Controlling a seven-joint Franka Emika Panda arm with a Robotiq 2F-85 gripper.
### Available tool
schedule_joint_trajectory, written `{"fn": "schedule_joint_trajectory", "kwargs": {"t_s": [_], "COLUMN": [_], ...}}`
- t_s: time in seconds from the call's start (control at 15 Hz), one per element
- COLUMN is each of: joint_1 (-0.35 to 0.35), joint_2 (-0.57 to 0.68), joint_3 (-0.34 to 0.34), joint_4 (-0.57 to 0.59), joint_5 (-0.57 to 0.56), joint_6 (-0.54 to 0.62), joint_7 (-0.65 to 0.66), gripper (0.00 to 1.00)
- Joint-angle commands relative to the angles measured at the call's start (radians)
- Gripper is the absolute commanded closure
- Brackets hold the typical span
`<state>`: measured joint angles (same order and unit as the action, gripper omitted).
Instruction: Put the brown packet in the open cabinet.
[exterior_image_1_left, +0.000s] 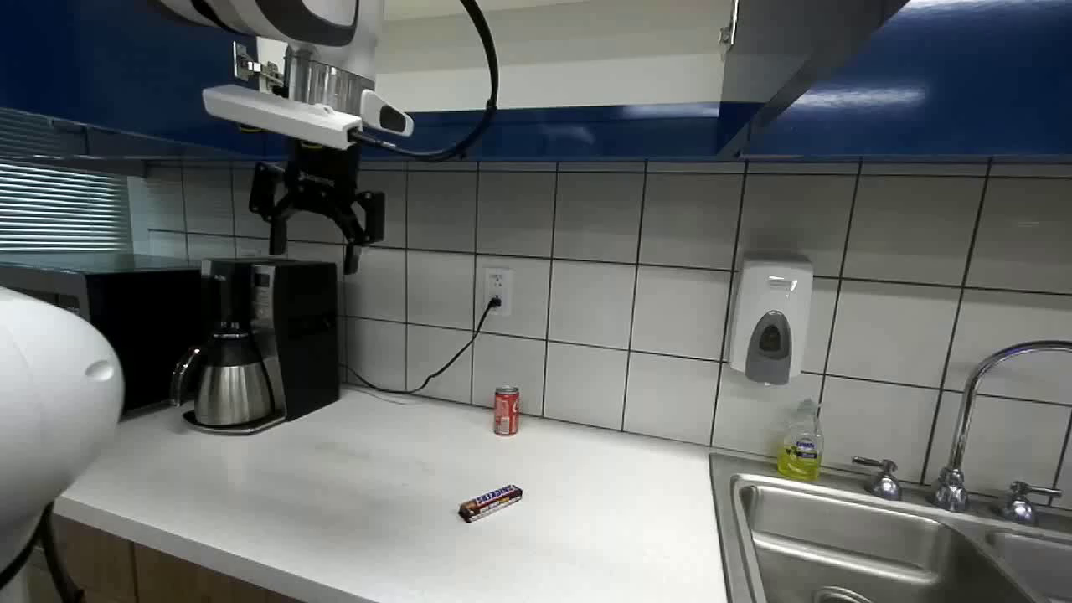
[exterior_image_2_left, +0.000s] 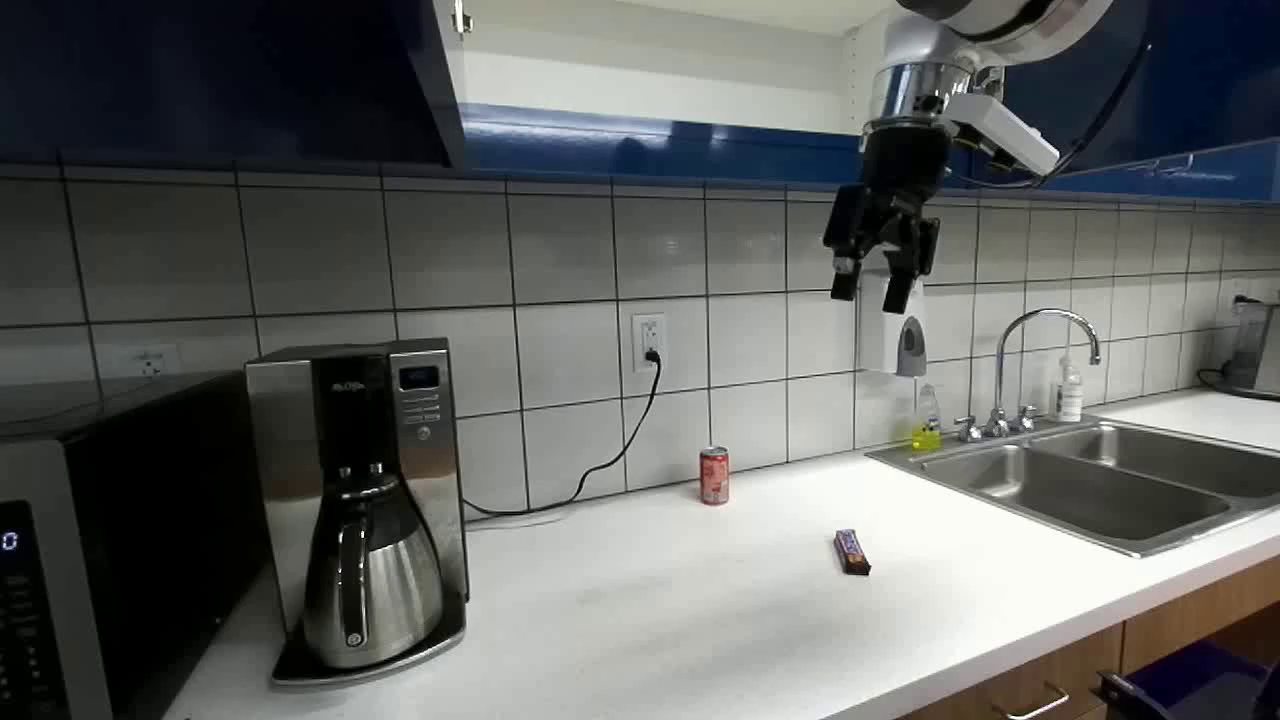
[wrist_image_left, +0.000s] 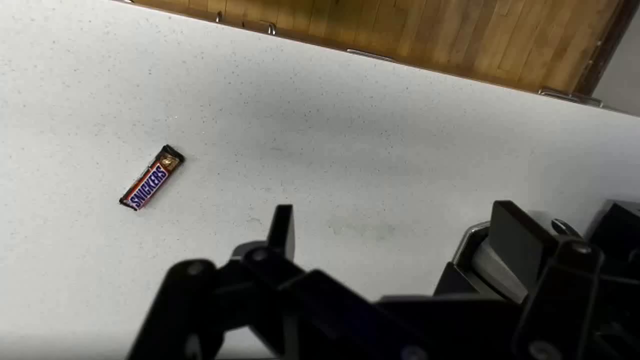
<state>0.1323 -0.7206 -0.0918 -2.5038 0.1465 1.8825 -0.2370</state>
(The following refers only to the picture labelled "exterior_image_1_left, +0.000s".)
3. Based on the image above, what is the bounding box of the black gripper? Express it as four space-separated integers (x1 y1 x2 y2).
244 144 388 276

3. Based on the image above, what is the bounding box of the brown Snickers packet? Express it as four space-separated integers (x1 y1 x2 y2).
455 479 530 527

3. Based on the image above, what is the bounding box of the wooden lower cabinet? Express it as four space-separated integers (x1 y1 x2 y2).
24 512 305 603

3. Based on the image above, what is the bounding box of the open blue cabinet door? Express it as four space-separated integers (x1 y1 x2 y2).
718 0 910 161

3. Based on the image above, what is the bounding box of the black coffee maker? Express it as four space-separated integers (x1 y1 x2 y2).
199 257 343 434

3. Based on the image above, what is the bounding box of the steel coffee carafe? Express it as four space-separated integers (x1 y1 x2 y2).
167 321 283 434

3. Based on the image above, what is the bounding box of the black microwave oven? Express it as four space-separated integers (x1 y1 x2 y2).
0 261 212 422

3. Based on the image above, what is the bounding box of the window blind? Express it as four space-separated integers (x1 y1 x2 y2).
0 158 133 261

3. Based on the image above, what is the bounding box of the red soda can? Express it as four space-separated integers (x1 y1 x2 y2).
488 386 527 439

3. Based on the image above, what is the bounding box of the stainless steel sink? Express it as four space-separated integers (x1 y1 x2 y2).
708 448 1072 603

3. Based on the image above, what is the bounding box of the chrome faucet spout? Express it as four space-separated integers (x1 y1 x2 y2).
931 338 1072 512

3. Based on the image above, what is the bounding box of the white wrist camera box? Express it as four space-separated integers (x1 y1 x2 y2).
200 81 419 155

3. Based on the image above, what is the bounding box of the white wall outlet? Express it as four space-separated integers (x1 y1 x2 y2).
477 261 520 323

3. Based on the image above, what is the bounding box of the black power cord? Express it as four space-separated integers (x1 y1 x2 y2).
338 294 503 403

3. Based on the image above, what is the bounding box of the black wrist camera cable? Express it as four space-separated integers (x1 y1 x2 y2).
351 0 503 163

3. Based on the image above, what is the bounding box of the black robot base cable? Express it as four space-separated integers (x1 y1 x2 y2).
0 503 86 603

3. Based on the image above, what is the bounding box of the white wall soap dispenser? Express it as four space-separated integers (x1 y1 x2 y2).
727 257 817 389

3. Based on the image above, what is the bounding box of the chrome faucet handle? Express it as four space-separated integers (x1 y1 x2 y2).
852 451 908 503
999 479 1065 527

